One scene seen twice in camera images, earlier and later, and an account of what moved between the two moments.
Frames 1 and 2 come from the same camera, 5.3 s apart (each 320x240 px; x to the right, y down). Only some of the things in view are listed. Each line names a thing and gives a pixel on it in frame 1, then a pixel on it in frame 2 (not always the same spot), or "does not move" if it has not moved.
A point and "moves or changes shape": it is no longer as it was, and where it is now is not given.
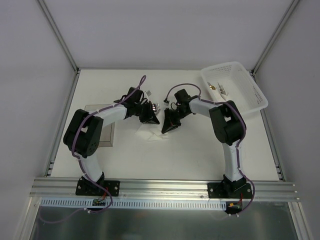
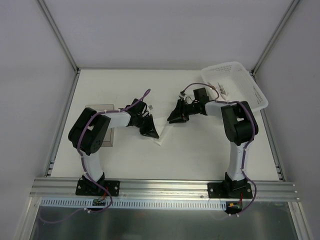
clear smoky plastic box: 107,139 does not move
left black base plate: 86,187 does not move
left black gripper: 145,114 -> 146,123
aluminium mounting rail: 54,188 does not move
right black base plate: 229,190 does not move
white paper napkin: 151,132 moves or changes shape
